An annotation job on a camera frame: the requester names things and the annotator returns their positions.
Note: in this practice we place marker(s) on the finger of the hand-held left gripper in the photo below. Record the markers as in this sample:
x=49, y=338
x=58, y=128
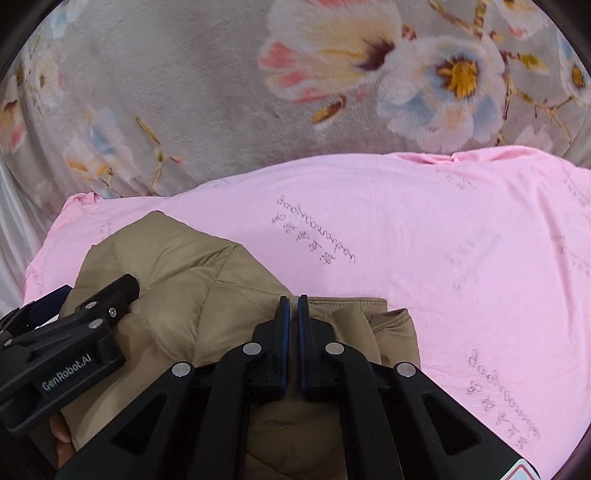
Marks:
x=69, y=364
x=44, y=307

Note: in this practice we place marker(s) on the pink printed bed sheet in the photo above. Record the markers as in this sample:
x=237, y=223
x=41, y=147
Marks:
x=415, y=254

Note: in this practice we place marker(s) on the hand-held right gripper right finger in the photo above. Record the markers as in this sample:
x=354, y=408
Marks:
x=303, y=341

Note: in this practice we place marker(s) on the khaki quilted puffer jacket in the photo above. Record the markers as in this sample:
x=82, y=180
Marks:
x=184, y=286

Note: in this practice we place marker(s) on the person's left hand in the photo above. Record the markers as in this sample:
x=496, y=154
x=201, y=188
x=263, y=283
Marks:
x=61, y=434

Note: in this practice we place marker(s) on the white satin curtain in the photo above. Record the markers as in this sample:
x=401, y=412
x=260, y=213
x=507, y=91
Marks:
x=18, y=230

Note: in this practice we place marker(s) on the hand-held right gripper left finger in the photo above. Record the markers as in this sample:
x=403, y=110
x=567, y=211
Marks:
x=285, y=341

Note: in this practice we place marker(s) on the grey floral blanket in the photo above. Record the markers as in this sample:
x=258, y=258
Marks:
x=184, y=92

